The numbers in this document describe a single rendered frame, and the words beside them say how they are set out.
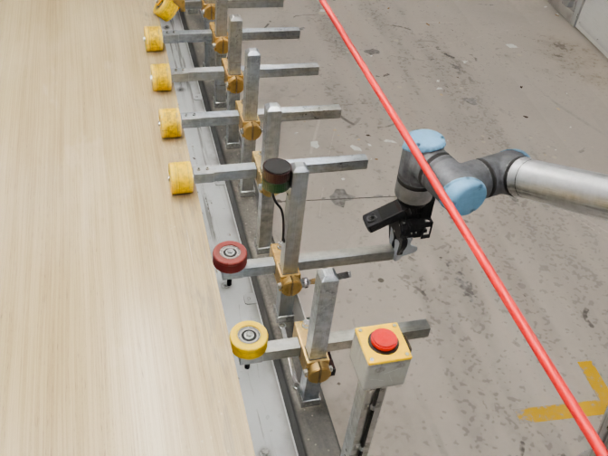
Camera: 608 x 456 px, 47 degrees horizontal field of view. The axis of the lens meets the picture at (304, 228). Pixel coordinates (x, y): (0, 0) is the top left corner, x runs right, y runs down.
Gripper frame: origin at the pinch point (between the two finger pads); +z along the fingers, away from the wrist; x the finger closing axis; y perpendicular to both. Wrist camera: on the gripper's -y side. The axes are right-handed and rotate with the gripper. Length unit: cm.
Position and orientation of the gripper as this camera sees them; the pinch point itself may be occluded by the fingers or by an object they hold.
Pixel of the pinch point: (392, 256)
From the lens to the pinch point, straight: 178.3
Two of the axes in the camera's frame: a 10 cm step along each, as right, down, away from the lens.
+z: -0.6, 7.4, 6.7
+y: 9.7, -1.2, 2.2
